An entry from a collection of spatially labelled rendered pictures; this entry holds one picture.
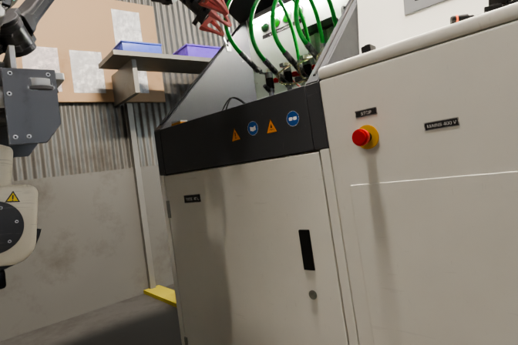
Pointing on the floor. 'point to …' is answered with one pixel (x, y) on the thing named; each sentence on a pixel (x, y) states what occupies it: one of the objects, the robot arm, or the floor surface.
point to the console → (428, 171)
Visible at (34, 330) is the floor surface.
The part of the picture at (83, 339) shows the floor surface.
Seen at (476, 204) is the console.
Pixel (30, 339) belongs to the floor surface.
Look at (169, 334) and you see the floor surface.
